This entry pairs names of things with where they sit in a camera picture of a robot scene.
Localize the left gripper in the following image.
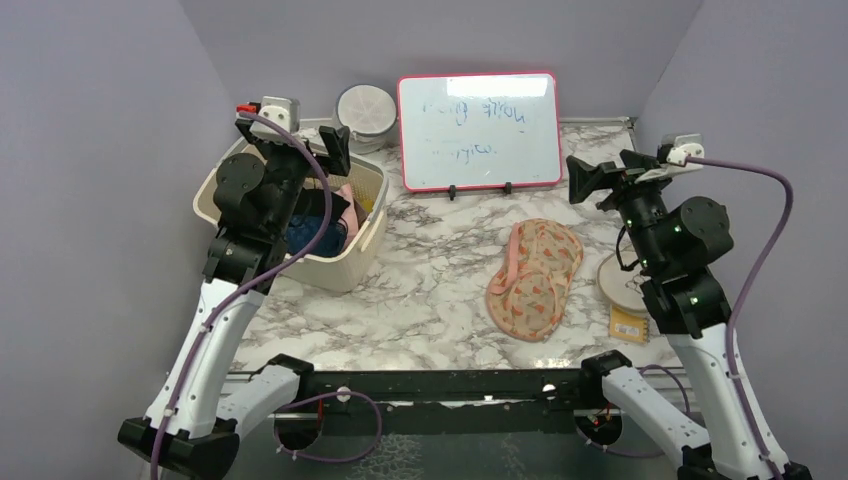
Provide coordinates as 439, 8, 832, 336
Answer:
240, 122, 347, 235

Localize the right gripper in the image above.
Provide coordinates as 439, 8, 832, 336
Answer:
567, 149, 676, 270

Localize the floral mesh laundry bag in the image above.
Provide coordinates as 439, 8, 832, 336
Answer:
485, 219, 584, 342

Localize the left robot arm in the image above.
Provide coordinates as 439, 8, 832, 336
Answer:
118, 105, 351, 479

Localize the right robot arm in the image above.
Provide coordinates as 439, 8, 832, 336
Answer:
566, 147, 810, 479

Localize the cream plastic laundry basket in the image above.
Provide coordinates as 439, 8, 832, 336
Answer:
192, 139, 389, 293

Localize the white round mesh container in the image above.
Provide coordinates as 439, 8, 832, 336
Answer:
333, 84, 398, 154

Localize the pink garment in basket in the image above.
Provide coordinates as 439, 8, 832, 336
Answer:
336, 184, 368, 241

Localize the blue lace garment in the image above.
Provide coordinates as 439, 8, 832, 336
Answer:
286, 213, 348, 258

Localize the round white disc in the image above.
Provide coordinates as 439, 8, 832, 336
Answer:
596, 253, 648, 316

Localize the pink framed whiteboard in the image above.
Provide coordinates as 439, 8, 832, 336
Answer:
397, 71, 563, 192

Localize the small yellow notepad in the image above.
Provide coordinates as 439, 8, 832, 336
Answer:
608, 306, 649, 344

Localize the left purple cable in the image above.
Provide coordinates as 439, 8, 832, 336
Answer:
149, 111, 384, 480

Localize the purple cable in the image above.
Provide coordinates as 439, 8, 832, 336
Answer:
149, 111, 384, 480
576, 156, 794, 480

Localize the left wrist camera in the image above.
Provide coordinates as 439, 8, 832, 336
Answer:
236, 96, 300, 143

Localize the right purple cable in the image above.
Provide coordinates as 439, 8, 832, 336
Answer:
576, 156, 794, 480

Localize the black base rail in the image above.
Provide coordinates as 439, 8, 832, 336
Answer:
265, 368, 624, 449

